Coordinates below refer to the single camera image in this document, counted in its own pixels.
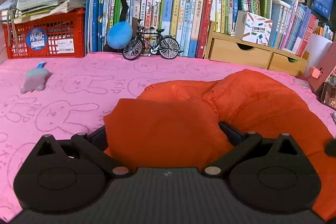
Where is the red plastic crate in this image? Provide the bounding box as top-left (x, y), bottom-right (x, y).
top-left (2, 9), bottom-right (85, 59)

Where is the pink toy house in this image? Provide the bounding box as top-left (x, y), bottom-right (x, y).
top-left (308, 41), bottom-right (336, 110)

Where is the miniature black bicycle model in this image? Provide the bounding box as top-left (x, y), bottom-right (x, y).
top-left (122, 19), bottom-right (183, 61)

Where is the orange puffer jacket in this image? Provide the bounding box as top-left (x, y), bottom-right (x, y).
top-left (104, 69), bottom-right (335, 220)

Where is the blue round ball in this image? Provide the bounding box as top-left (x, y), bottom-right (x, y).
top-left (107, 21), bottom-right (133, 50)

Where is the white pencil pattern box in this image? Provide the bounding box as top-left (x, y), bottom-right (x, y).
top-left (235, 11), bottom-right (273, 46)

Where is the pink patterned blanket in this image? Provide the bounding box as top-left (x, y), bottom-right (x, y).
top-left (0, 52), bottom-right (336, 223)

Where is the grey small plush toy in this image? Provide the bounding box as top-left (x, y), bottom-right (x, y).
top-left (21, 61), bottom-right (52, 94)

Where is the row of upright books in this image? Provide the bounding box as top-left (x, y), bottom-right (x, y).
top-left (84, 0), bottom-right (334, 59)

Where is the wooden drawer organizer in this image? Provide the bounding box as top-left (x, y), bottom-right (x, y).
top-left (205, 22), bottom-right (310, 77)

